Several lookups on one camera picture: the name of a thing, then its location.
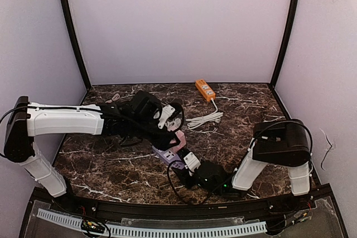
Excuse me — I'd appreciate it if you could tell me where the purple power strip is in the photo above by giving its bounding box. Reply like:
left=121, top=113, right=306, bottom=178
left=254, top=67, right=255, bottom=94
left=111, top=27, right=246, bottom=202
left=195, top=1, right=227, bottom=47
left=152, top=147, right=185, bottom=169

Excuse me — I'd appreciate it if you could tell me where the pink cube adapter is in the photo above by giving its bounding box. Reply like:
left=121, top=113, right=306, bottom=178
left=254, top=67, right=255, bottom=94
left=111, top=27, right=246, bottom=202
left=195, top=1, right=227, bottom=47
left=170, top=130, right=186, bottom=153

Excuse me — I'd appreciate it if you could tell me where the white USB charger with cable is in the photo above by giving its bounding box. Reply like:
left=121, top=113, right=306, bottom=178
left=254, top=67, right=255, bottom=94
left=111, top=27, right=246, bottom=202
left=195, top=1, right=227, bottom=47
left=105, top=93, right=120, bottom=104

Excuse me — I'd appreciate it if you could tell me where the orange power strip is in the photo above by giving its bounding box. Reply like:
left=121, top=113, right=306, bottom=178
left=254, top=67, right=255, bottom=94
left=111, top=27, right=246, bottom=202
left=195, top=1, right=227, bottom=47
left=195, top=79, right=216, bottom=102

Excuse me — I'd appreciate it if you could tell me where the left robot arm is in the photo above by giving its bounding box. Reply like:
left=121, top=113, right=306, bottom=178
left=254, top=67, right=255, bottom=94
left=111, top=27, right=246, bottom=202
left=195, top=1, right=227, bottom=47
left=1, top=95, right=184, bottom=198

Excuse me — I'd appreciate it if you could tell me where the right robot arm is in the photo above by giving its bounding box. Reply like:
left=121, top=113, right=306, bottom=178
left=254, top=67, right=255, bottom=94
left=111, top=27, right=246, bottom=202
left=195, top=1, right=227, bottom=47
left=172, top=119, right=312, bottom=200

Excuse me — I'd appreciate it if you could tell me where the white coiled power cord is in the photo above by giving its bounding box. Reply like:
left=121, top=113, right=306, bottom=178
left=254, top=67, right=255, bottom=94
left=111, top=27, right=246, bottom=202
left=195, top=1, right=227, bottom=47
left=186, top=98, right=224, bottom=130

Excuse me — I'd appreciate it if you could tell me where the black front rail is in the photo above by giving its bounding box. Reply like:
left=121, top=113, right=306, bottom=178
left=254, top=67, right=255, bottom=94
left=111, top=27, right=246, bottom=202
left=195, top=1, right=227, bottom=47
left=30, top=184, right=332, bottom=222

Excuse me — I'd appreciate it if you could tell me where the white slotted cable duct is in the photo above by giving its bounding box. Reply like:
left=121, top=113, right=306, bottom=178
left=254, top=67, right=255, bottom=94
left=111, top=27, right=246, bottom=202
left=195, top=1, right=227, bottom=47
left=36, top=208, right=267, bottom=237

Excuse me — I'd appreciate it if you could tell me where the left black frame post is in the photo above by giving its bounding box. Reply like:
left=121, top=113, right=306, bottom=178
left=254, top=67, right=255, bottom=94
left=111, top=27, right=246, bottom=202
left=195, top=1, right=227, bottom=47
left=60, top=0, right=92, bottom=91

